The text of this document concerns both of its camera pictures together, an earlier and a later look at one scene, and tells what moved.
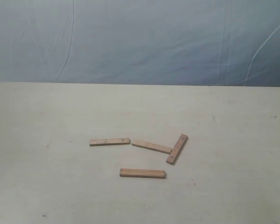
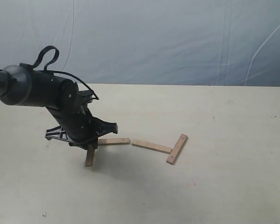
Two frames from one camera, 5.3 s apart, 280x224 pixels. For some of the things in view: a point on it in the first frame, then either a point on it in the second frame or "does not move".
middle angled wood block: x=151 y=146 does not move
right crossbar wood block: x=177 y=148 does not move
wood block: x=143 y=173 to x=89 y=158
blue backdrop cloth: x=203 y=43 does not move
